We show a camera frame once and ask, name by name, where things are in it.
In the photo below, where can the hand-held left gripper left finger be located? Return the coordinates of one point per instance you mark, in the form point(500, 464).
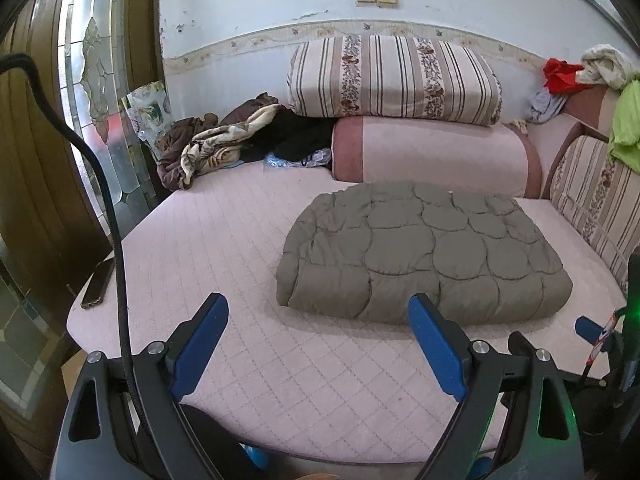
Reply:
point(200, 345)

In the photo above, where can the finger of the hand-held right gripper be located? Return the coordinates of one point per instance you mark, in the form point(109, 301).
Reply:
point(587, 332)
point(520, 352)

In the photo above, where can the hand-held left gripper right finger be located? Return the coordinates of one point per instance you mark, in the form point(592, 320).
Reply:
point(437, 350)

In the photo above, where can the olive green hooded puffer jacket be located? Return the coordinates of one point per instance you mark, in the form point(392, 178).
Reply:
point(425, 250)

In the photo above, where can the black clothes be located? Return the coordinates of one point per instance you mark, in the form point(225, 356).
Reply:
point(295, 135)

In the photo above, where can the pink quilted bed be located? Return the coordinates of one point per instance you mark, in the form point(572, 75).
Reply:
point(225, 240)

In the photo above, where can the smartphone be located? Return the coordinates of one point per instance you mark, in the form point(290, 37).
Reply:
point(97, 285)

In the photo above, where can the blue plastic item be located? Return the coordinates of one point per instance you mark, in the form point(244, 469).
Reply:
point(482, 467)
point(255, 455)

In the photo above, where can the cardboard box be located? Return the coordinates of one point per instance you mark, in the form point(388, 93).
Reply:
point(72, 375)

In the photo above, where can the striped floral cushion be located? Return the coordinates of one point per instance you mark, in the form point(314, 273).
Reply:
point(590, 190)

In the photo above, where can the leaded glass side panel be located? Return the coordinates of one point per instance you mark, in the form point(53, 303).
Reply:
point(25, 340)

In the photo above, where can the brown blanket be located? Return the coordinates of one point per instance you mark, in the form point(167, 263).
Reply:
point(172, 160)

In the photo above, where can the blue clear plastic bag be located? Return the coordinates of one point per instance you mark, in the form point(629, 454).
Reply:
point(277, 161)

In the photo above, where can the pink bolster cushion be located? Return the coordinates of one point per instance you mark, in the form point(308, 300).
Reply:
point(440, 150)

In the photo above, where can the cream leaf-print blanket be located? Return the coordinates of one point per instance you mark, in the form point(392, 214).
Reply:
point(210, 145)

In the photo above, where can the pink cushion brown edge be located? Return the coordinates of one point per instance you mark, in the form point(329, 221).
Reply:
point(550, 135)

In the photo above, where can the bright green cloth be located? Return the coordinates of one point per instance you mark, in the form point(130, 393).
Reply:
point(625, 130)

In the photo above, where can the grey blue cloth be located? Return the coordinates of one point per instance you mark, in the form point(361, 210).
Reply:
point(542, 107)

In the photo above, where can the floral print plastic bag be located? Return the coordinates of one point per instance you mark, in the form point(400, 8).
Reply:
point(145, 110)

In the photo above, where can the wooden door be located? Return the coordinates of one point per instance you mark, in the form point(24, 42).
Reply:
point(40, 160)

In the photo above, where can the red cloth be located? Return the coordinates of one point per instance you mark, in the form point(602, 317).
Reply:
point(560, 75)

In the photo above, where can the cream white cloth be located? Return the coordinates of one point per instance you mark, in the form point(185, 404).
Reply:
point(605, 62)

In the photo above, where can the striped floral pillow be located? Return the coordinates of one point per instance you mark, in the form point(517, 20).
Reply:
point(400, 75)

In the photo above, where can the leaded glass door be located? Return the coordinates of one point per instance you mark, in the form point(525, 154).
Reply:
point(95, 60)

